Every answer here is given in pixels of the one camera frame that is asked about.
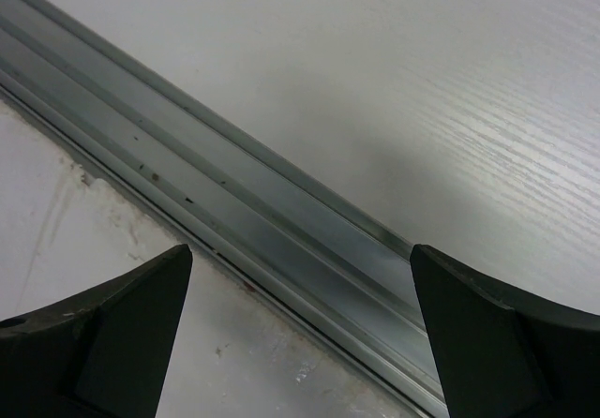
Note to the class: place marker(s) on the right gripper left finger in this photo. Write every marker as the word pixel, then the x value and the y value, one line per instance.
pixel 103 352

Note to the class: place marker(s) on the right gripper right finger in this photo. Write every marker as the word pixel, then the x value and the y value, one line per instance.
pixel 501 351

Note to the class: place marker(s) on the aluminium frame rail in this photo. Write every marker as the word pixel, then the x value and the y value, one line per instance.
pixel 343 275

